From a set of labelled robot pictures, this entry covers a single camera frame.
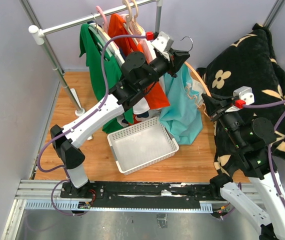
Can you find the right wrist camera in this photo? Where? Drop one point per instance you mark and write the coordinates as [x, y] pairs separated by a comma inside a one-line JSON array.
[[241, 97]]

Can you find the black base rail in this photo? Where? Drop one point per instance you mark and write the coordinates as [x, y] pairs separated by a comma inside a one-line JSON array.
[[142, 195]]

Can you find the orange t shirt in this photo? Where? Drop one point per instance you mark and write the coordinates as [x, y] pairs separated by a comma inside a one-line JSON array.
[[156, 98]]

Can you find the teal t shirt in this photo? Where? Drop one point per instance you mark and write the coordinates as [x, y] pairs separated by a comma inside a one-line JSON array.
[[182, 119]]

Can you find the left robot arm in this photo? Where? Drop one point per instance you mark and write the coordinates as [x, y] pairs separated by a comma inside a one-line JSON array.
[[137, 79]]

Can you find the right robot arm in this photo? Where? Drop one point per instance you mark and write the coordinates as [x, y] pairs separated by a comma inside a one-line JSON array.
[[254, 158]]

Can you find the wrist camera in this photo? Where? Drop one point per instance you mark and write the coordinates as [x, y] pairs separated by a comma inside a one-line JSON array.
[[241, 97], [161, 42]]

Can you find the aluminium frame post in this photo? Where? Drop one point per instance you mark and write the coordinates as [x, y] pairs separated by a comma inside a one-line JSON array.
[[275, 10]]

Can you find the beige hanger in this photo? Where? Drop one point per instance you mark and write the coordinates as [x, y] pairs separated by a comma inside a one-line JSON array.
[[130, 20]]

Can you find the black floral blanket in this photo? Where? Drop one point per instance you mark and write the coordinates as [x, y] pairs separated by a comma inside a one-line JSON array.
[[250, 61]]

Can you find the white and navy shirt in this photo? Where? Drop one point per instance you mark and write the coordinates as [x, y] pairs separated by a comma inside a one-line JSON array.
[[136, 117]]

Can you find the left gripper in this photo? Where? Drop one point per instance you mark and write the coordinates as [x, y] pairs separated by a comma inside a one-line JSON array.
[[176, 59]]

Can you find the green hanger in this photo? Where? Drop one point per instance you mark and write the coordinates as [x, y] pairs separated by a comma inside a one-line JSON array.
[[99, 38]]

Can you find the white plastic basket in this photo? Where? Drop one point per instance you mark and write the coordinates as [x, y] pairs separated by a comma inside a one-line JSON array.
[[141, 145]]

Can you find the metal clothes rack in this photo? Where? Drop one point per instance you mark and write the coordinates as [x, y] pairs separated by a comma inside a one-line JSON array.
[[65, 43]]

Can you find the white and pink shirt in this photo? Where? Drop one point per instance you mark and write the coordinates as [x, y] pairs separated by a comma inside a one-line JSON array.
[[143, 45]]

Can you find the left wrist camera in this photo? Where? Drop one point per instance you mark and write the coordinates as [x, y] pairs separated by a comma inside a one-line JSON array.
[[161, 42]]

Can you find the green t shirt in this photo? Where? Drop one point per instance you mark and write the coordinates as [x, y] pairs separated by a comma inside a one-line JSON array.
[[112, 71]]

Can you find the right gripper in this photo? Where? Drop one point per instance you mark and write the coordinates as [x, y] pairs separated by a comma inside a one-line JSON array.
[[212, 105]]

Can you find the pink hanger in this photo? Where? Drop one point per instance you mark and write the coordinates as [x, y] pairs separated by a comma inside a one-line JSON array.
[[102, 17]]

